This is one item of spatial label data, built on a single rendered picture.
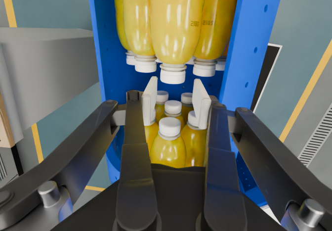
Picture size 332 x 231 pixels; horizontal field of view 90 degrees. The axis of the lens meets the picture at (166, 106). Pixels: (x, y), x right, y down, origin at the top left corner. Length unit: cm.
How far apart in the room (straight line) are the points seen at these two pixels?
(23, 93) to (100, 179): 174
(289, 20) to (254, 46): 142
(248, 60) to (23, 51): 65
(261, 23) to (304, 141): 197
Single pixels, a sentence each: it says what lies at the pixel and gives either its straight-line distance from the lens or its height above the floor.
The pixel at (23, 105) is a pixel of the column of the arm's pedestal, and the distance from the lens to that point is 74.
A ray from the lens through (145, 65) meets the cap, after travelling 30.
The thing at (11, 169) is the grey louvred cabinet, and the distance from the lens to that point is 253.
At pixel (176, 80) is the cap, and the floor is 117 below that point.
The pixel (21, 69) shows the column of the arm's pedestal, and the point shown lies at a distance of 71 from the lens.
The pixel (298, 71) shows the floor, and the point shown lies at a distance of 176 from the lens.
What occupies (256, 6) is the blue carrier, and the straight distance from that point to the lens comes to 22.
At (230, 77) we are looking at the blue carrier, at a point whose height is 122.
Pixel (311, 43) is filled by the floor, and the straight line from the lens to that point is 176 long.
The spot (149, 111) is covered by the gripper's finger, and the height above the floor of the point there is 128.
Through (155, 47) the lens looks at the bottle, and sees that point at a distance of 24.
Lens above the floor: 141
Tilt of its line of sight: 65 degrees down
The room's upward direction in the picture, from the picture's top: 173 degrees counter-clockwise
